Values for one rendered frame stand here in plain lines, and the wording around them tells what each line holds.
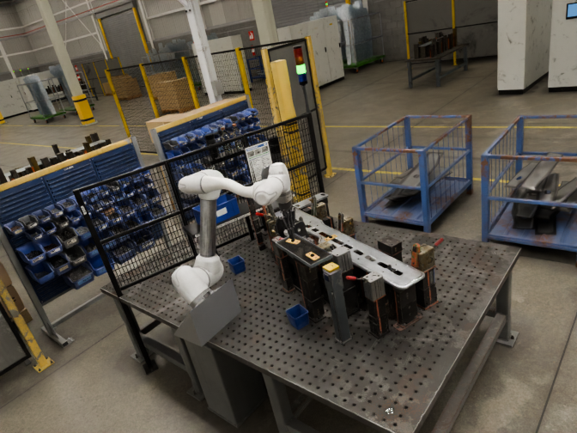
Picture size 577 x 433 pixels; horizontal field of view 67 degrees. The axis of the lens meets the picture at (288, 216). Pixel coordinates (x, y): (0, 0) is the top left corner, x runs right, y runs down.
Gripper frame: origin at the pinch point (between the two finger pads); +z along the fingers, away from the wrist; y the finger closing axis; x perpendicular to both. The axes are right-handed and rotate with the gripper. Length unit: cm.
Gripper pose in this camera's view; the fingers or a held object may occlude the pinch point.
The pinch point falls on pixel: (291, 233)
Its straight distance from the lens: 245.9
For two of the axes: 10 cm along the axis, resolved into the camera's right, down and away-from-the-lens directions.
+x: -7.5, -1.4, 6.5
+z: 1.9, 8.9, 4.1
